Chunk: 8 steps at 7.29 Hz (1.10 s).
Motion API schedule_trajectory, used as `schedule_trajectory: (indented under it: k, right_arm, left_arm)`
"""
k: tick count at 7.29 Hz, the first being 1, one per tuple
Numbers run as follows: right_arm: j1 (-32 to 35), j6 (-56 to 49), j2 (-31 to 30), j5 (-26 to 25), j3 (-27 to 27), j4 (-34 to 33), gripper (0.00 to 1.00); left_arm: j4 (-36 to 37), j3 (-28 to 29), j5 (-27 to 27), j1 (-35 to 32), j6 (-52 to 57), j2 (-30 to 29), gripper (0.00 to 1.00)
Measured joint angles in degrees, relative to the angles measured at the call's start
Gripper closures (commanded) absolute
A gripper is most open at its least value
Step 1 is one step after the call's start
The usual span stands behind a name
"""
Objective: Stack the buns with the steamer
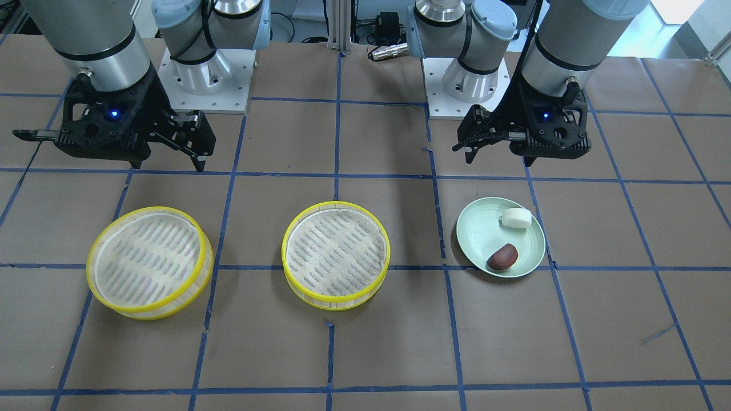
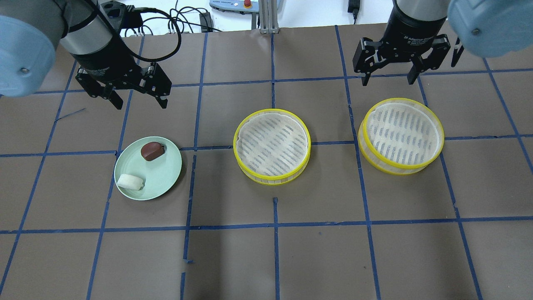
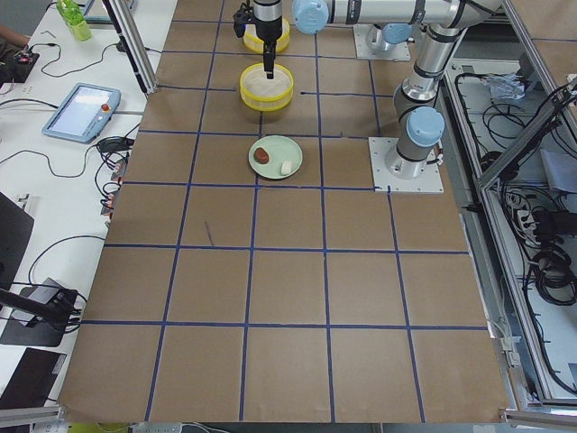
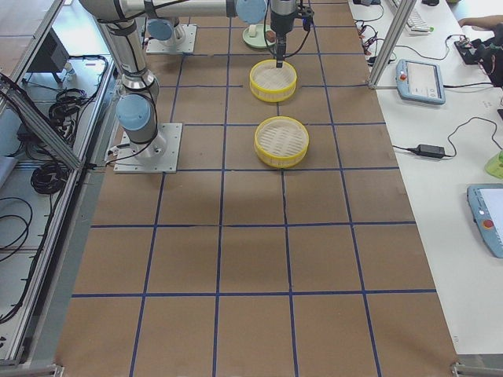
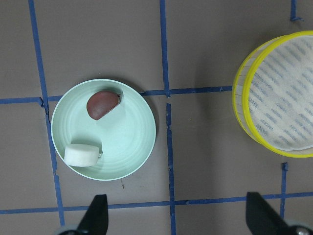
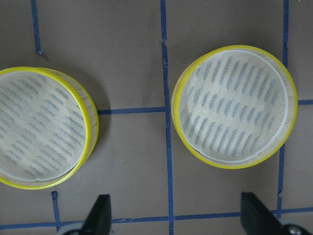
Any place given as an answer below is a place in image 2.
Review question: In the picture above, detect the brown bun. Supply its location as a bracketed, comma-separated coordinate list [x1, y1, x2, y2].
[140, 142, 165, 162]

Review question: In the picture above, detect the black power adapter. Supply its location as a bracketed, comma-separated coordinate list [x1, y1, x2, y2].
[347, 0, 361, 24]

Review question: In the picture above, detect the black power brick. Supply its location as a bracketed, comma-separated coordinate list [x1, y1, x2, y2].
[199, 12, 214, 32]

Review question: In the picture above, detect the light green plate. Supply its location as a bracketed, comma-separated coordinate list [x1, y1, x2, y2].
[114, 136, 182, 201]

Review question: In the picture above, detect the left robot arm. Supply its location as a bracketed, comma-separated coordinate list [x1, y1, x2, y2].
[0, 0, 181, 110]

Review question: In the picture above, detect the aluminium frame post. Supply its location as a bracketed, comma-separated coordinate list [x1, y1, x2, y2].
[258, 0, 279, 34]

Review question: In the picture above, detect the teach pendant with red button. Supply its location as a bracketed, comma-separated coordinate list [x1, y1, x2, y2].
[209, 0, 259, 15]

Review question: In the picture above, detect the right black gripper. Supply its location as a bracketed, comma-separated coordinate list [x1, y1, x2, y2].
[353, 17, 451, 87]

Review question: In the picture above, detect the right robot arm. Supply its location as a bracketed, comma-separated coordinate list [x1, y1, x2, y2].
[352, 0, 533, 86]

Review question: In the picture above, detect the white bun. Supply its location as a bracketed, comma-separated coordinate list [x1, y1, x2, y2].
[116, 173, 144, 190]

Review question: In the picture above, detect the yellow steamer basket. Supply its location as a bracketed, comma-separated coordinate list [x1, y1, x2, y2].
[357, 97, 445, 175]
[232, 108, 312, 186]

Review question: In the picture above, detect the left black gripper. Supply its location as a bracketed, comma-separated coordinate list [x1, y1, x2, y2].
[75, 40, 172, 110]

